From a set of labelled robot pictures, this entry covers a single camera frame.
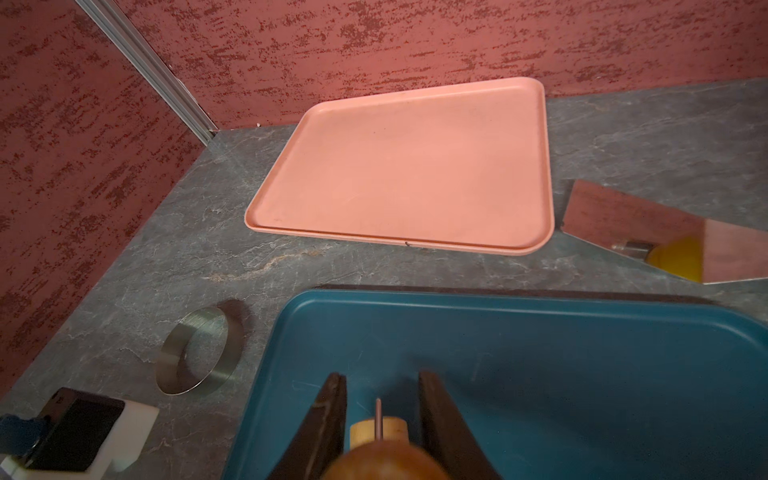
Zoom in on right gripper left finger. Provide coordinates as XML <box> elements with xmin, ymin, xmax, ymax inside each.
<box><xmin>268</xmin><ymin>372</ymin><xmax>347</xmax><ymax>480</ymax></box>

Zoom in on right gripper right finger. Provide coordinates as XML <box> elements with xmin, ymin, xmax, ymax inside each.
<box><xmin>418</xmin><ymin>370</ymin><xmax>501</xmax><ymax>480</ymax></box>

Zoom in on wooden rolling pin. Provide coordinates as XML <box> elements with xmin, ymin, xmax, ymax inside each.
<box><xmin>322</xmin><ymin>398</ymin><xmax>449</xmax><ymax>480</ymax></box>

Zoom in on teal tray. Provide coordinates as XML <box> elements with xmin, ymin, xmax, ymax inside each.
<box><xmin>224</xmin><ymin>289</ymin><xmax>767</xmax><ymax>479</ymax></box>

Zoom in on metal dough scraper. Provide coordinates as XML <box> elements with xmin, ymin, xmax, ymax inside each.
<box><xmin>562</xmin><ymin>180</ymin><xmax>767</xmax><ymax>284</ymax></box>

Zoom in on pink tray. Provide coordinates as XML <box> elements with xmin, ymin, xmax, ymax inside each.
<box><xmin>244</xmin><ymin>77</ymin><xmax>555</xmax><ymax>256</ymax></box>

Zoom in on metal ring cutter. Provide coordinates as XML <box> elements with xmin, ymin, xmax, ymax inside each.
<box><xmin>155</xmin><ymin>299</ymin><xmax>248</xmax><ymax>397</ymax></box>

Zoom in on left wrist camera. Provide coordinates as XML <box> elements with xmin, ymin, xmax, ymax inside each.
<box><xmin>1</xmin><ymin>387</ymin><xmax>159</xmax><ymax>480</ymax></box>

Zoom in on left corner aluminium post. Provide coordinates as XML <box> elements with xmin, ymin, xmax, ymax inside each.
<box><xmin>76</xmin><ymin>0</ymin><xmax>218</xmax><ymax>146</ymax></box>

